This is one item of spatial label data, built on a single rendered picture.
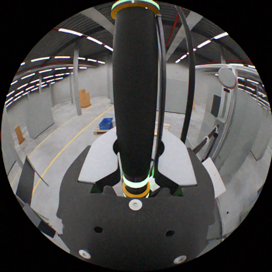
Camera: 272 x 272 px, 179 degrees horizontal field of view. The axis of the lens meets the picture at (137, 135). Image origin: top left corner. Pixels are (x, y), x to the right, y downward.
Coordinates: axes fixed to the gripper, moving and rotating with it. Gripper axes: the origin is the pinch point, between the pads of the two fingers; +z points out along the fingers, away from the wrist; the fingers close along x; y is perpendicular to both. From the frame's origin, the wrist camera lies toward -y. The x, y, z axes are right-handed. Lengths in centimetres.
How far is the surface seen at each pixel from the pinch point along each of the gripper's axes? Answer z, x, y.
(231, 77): 33, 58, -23
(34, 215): -34, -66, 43
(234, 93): 38, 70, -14
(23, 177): -17, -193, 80
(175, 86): 533, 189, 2
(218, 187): 2, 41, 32
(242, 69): 28, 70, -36
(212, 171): 13, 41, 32
